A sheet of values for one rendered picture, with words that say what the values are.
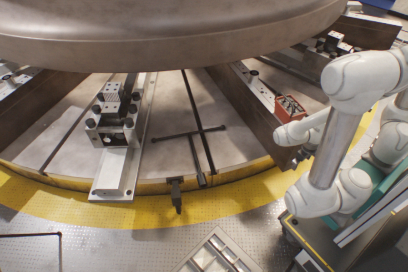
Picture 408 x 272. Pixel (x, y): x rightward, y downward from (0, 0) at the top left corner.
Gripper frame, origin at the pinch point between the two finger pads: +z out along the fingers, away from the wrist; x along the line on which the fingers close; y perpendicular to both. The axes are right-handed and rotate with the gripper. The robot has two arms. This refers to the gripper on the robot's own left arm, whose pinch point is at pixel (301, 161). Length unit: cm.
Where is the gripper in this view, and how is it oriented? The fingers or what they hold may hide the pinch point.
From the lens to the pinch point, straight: 159.5
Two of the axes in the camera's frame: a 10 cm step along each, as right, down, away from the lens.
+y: -5.8, -5.9, 5.6
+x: -8.1, 4.2, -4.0
